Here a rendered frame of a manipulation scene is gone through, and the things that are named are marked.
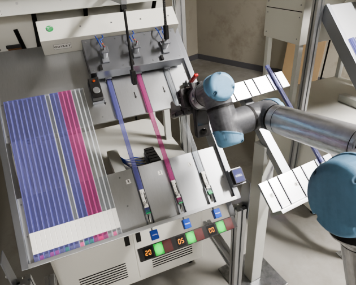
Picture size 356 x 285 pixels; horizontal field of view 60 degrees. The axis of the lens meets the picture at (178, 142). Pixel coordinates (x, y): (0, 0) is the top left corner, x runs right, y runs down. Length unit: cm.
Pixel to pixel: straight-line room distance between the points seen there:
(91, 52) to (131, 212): 56
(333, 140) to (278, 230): 136
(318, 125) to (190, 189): 49
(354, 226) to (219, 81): 45
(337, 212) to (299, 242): 146
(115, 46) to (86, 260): 92
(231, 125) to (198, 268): 113
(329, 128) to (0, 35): 114
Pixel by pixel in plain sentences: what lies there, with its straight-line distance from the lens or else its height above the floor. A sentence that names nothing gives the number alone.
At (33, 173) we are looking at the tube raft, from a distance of 104.
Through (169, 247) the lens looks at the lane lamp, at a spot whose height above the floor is 65.
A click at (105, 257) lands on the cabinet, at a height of 31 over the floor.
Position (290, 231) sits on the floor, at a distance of 203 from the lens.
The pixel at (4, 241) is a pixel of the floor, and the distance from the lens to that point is 227.
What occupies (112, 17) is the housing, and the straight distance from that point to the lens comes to 120.
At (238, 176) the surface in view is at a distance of 107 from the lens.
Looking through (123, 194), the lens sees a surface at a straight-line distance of 101.
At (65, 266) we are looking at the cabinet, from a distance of 150.
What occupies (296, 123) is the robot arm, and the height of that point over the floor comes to 109.
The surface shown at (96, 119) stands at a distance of 108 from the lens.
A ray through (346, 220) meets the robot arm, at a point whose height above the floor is 109.
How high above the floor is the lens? 143
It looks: 31 degrees down
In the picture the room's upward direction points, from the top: 4 degrees counter-clockwise
